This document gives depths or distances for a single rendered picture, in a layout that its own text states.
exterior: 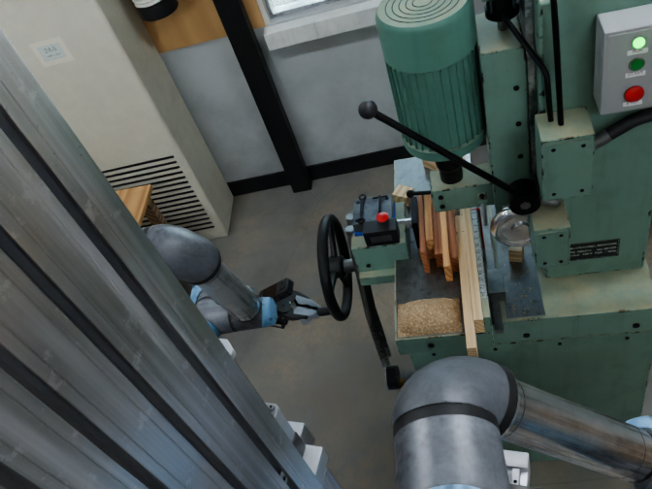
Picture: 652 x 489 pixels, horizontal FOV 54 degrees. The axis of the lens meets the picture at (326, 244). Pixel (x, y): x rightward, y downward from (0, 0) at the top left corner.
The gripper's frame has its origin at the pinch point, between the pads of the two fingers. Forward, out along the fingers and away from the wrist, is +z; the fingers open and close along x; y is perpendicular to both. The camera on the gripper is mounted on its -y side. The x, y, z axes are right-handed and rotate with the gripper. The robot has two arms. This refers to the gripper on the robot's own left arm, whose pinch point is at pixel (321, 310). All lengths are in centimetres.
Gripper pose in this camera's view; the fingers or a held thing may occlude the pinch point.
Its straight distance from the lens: 176.5
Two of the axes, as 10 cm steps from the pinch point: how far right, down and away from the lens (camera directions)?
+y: -2.6, 6.2, 7.4
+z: 9.6, 2.2, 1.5
